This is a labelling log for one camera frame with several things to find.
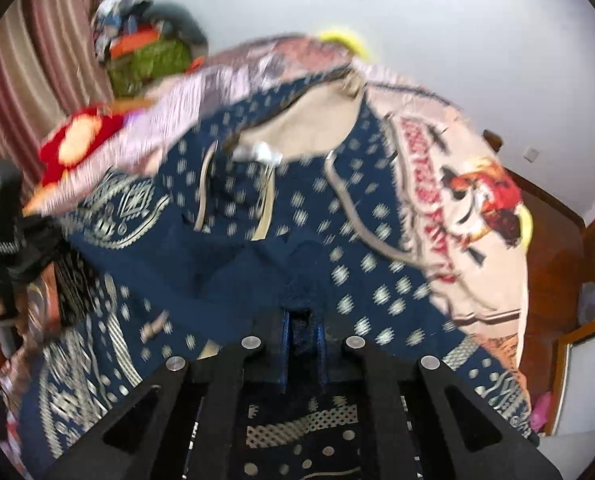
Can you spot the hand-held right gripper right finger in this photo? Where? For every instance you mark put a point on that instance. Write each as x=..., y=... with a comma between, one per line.
x=321, y=360

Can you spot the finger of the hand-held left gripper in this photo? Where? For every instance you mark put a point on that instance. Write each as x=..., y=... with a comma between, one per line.
x=42, y=250

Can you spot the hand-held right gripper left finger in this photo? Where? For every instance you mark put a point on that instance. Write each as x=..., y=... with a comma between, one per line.
x=285, y=360

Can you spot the navy patterned garment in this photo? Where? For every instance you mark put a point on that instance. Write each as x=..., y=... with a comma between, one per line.
x=217, y=270

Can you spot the pile of clothes and boxes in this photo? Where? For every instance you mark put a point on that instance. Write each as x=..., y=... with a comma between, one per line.
x=122, y=10

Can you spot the red plush toy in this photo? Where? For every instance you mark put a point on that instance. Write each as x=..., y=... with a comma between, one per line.
x=82, y=135

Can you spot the striped brown curtain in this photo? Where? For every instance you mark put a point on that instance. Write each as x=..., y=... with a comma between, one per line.
x=32, y=60

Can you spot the printed blanket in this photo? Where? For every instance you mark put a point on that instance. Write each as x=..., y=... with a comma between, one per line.
x=477, y=230

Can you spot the orange box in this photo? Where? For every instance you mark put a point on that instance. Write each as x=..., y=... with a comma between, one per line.
x=137, y=42

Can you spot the pink cloth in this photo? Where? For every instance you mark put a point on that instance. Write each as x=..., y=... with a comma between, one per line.
x=542, y=412

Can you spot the yellow cartoon blanket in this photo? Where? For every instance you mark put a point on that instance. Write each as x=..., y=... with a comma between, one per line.
x=528, y=227

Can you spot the grey cushion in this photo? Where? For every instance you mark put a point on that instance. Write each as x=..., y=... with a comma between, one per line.
x=182, y=22

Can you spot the white wall socket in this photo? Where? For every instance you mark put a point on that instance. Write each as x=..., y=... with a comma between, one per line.
x=531, y=153

